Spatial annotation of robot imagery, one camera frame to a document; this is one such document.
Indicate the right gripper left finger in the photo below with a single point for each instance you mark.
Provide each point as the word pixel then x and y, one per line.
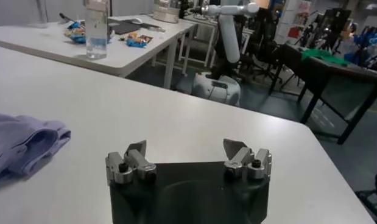
pixel 130 165

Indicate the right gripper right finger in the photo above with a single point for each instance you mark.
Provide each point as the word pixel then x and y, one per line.
pixel 249 161

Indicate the purple t-shirt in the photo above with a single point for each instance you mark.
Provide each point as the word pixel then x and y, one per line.
pixel 20 137

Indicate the white table with snacks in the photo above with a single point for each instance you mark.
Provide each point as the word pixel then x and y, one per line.
pixel 130 58

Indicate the black table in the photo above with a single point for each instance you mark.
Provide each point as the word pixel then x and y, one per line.
pixel 322 73

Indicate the blue snack packet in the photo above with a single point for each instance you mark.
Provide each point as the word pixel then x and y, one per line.
pixel 136 44
pixel 75 36

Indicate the black office chair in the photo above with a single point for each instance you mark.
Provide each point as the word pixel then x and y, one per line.
pixel 264 36

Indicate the green cloth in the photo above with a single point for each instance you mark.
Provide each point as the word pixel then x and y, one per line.
pixel 322 56

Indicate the dark snack packet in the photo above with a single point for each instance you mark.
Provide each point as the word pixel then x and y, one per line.
pixel 142 38

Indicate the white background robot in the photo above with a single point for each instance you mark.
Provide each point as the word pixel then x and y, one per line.
pixel 229 33

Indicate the clear bottle with white cap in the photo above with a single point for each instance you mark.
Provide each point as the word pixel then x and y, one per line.
pixel 97 33

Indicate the red and white boxes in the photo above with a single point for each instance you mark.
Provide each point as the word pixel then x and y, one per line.
pixel 294 32

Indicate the grey closed laptop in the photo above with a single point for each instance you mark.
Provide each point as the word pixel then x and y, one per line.
pixel 124 28

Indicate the white computer mouse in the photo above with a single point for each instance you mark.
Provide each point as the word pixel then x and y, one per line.
pixel 136 20

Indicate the blue bin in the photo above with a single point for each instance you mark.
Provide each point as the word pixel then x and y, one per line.
pixel 371 38

